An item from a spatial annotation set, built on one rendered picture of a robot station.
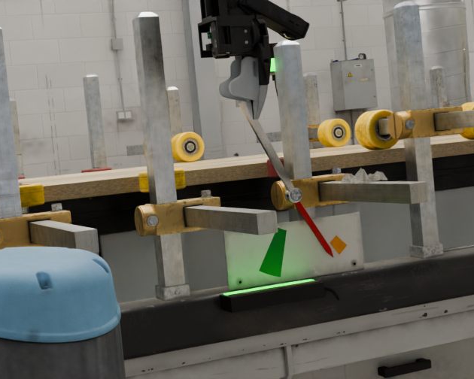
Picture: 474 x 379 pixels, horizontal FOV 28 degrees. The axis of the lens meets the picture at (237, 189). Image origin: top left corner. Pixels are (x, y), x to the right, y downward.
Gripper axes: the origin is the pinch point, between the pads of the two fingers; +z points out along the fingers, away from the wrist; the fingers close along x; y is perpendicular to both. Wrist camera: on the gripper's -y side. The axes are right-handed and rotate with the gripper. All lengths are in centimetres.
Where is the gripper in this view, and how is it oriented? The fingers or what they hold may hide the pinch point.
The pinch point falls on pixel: (259, 110)
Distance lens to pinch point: 142.3
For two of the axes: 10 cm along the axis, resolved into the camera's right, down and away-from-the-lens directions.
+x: 4.2, 0.1, -9.1
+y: -9.0, 1.1, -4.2
